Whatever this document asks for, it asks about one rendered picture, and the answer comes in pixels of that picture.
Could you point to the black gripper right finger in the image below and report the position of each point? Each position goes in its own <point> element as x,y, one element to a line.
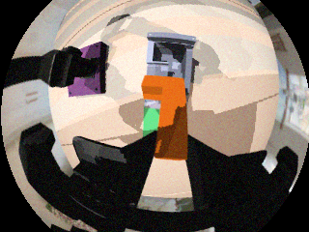
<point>210,172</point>

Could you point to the orange l-shaped part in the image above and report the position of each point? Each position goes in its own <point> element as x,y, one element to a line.
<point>172,130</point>

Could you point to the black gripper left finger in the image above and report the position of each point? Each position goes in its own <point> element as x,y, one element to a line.
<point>132,162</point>

